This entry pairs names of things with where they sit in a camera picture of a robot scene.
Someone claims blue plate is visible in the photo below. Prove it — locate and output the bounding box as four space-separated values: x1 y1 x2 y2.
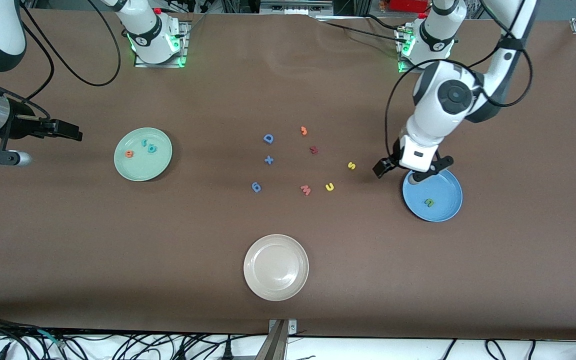
402 167 464 223

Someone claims mint green plate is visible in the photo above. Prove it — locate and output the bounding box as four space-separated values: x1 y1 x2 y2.
113 127 174 182

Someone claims beige plate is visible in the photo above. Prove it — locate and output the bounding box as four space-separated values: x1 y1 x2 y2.
243 233 310 302

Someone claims red box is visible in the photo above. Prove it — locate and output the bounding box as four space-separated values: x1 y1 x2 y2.
387 0 430 14

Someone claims aluminium profile bar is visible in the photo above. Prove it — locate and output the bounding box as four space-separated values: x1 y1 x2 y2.
255 320 289 360

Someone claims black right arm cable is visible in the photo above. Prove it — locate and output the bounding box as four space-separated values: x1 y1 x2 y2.
0 0 122 126

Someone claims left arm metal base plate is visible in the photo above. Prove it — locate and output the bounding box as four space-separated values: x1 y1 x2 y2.
395 25 451 75

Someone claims black table cable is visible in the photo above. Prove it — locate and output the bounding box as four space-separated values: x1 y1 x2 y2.
313 19 409 46
360 14 401 31

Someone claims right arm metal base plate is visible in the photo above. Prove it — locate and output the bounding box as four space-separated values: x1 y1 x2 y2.
134 20 191 69

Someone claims metal frame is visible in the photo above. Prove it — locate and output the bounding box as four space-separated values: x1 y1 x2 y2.
259 0 335 17

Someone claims small metal bracket plate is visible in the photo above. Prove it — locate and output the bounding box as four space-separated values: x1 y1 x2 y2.
268 318 298 336

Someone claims teal floor cable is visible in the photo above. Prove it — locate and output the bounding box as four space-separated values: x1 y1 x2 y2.
37 328 64 347

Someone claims black floor cable with plug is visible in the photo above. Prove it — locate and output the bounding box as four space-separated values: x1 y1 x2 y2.
178 334 249 360

